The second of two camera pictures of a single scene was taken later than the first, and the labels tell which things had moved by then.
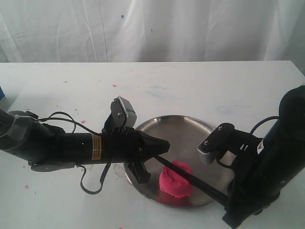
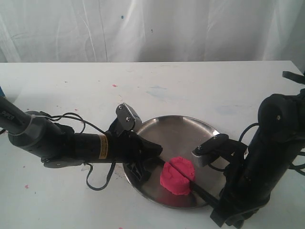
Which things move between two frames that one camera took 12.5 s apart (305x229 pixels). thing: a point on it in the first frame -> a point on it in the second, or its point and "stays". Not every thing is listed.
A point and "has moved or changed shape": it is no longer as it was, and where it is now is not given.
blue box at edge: [2, 94] stays
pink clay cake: [173, 183] has moved or changed shape
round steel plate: [184, 133] stays
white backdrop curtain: [85, 31] stays
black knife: [194, 179] -> [193, 184]
